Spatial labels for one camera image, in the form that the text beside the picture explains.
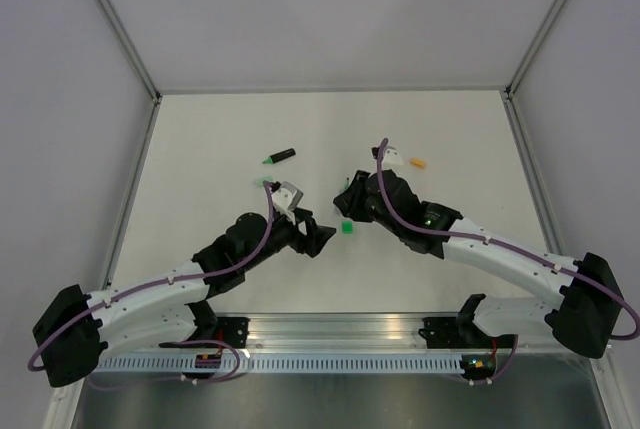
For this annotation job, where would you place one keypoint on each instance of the white slotted cable duct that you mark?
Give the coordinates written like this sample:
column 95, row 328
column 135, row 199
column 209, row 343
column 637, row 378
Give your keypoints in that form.
column 297, row 363

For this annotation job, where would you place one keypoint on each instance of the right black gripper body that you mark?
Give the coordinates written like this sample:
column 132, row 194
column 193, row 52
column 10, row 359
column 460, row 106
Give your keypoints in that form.
column 357, row 207

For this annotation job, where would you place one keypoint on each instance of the left aluminium frame post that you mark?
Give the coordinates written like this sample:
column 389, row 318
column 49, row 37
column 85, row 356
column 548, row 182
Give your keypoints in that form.
column 119, row 31

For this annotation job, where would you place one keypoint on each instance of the right aluminium frame post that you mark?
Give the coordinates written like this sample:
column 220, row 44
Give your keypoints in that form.
column 542, row 33

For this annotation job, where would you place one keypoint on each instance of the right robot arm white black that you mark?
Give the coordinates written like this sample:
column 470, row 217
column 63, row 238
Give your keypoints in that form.
column 575, row 301

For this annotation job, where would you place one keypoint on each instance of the black green highlighter pen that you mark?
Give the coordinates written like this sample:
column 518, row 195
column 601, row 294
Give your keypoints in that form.
column 279, row 156

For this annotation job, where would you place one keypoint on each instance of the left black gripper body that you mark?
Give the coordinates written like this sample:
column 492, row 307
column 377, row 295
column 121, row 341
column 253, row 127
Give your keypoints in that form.
column 283, row 233

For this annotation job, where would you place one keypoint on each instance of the black mounting plate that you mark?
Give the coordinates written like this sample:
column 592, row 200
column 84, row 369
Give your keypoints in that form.
column 232, row 330
column 445, row 332

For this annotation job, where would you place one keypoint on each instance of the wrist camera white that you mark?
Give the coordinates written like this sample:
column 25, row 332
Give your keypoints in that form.
column 285, row 196
column 390, row 158

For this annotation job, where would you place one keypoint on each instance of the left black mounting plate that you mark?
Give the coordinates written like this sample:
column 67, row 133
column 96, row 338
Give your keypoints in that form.
column 232, row 330

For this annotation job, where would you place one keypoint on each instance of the bright green marker cap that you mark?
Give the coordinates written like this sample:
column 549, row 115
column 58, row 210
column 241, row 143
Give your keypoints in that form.
column 347, row 227

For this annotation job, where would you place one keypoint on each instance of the aluminium frame post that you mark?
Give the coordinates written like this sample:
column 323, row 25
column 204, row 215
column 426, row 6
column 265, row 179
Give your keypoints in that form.
column 119, row 31
column 542, row 33

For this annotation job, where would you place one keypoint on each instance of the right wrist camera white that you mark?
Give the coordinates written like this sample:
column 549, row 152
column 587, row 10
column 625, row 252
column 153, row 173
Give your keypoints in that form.
column 390, row 158

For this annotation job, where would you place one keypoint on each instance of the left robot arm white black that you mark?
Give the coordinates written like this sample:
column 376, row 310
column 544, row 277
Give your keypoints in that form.
column 79, row 330

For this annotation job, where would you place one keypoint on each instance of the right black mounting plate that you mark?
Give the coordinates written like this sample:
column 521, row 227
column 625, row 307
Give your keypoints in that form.
column 445, row 332

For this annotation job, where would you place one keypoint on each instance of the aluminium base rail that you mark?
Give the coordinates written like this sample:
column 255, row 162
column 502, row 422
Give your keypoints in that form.
column 281, row 333

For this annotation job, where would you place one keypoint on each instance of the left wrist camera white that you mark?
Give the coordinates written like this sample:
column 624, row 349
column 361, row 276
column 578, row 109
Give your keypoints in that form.
column 285, row 196

